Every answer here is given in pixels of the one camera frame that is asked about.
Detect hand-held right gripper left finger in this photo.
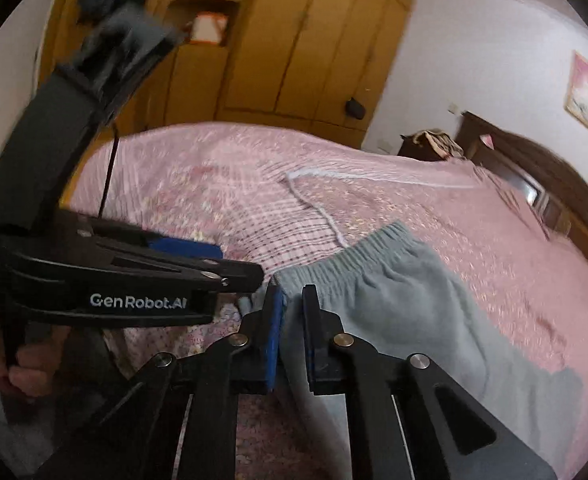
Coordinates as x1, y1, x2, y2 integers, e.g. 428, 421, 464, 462
38, 282, 287, 480

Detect person's left hand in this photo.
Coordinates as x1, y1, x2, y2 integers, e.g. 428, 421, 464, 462
0, 310, 74, 401

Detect grey pants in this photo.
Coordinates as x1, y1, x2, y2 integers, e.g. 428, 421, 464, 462
239, 220, 587, 480

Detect pile of clothes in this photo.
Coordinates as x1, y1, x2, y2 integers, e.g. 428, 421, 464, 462
399, 130, 467, 161

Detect black cable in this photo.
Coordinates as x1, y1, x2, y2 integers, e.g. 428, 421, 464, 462
98, 127, 120, 218

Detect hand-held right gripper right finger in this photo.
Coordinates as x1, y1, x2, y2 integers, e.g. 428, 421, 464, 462
301, 284, 560, 480

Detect pink floral bed cover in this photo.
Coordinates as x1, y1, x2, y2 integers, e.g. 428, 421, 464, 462
61, 122, 588, 480

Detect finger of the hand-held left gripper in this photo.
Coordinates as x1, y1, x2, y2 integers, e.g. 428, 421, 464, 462
146, 255, 265, 295
146, 237, 225, 262

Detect white bag with orange straps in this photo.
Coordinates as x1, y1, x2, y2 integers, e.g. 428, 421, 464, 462
190, 10, 232, 47

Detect wooden wardrobe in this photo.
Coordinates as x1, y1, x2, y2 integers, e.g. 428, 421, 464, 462
38, 0, 422, 148

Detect dark wooden headboard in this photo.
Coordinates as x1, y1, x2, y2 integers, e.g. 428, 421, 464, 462
456, 110, 588, 281

